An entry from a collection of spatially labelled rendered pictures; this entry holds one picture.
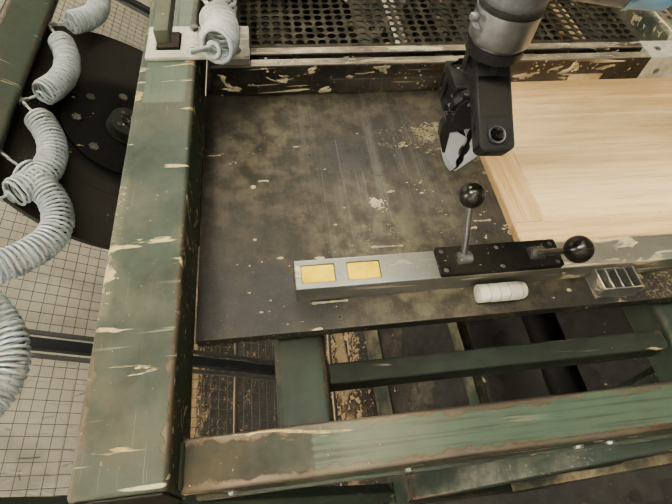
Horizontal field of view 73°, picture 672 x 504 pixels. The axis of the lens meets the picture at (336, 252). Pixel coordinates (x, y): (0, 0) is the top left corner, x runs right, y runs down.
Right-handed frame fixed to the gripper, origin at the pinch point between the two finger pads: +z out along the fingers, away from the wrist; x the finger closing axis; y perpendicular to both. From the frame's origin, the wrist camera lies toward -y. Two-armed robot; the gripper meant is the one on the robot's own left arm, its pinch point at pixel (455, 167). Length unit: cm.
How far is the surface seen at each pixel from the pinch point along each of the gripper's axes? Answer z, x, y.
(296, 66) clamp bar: 5.0, 23.1, 33.1
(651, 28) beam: 9, -67, 53
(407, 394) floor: 212, -37, 19
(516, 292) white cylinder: 9.3, -8.1, -17.8
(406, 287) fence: 10.1, 8.7, -15.3
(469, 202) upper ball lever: -2.5, 0.9, -9.0
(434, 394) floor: 196, -49, 14
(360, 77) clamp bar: 8.0, 9.8, 33.4
